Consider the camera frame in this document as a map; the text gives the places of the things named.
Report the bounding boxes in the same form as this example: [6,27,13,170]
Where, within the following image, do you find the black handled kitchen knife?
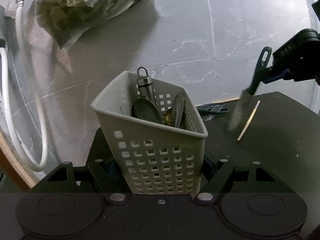
[227,46,272,132]

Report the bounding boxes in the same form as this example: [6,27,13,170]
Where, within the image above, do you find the bamboo chopstick with purple band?
[237,100,260,142]

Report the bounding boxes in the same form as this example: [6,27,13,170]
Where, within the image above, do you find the white perforated utensil basket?
[91,71,208,194]

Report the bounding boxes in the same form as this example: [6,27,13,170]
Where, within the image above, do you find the black handled scissors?
[196,103,229,115]

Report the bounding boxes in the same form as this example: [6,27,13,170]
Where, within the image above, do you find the large dark metal spoon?
[131,98,162,124]

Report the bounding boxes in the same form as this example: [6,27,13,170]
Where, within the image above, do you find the small silver spoon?
[164,108,172,126]

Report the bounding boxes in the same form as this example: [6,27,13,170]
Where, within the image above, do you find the patterned handle silver spoon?
[171,92,185,128]

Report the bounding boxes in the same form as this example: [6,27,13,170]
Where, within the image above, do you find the silver fork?
[200,106,225,121]

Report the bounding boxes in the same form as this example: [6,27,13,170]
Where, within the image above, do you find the plastic bag of dried leaves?
[36,0,140,49]

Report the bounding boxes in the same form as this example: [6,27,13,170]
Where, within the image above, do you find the white flexible hose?
[0,0,49,172]

